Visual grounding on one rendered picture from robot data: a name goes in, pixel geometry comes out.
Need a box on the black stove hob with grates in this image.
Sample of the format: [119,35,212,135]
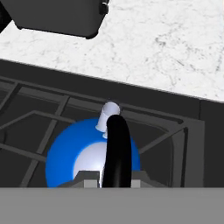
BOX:
[0,58,224,189]

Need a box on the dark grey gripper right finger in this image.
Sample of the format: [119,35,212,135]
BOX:
[129,171,168,189]

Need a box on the dark grey toaster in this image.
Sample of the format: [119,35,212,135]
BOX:
[0,0,110,40]

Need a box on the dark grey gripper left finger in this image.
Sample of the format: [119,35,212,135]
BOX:
[57,170,102,189]

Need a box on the blue kettle with black handle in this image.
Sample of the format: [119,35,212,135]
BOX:
[45,101,142,189]

